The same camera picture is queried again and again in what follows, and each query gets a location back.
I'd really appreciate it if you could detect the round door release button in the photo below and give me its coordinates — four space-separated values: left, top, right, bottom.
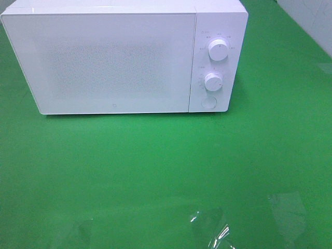
201 96 217 109

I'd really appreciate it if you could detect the white control knob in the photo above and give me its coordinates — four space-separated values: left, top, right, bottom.
208 38 229 61
204 73 224 92

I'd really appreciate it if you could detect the white microwave door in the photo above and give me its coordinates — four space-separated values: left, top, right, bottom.
2 13 196 115

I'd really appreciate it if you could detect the white microwave oven body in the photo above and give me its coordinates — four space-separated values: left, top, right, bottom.
1 1 248 113

